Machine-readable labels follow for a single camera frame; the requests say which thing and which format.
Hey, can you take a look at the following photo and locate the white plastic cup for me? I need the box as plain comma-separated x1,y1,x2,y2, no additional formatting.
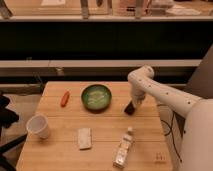
26,115,50,139

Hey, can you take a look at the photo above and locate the black chair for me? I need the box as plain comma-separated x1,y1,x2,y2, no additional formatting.
0,89,29,171

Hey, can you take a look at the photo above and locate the black cable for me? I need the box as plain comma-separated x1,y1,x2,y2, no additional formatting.
157,103,184,164

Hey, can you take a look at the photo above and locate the black eraser block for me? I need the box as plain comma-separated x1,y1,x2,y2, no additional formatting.
124,102,135,115

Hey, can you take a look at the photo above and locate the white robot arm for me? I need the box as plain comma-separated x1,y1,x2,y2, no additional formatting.
127,65,213,171

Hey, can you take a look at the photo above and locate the white sponge block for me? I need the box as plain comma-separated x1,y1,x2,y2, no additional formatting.
78,128,92,150

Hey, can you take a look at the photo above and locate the green bowl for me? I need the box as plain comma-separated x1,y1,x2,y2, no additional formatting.
81,84,112,111

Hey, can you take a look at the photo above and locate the clear plastic bottle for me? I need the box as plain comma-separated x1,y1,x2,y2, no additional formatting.
113,126,133,169

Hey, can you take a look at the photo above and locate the orange carrot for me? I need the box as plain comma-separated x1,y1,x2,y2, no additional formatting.
60,91,70,107

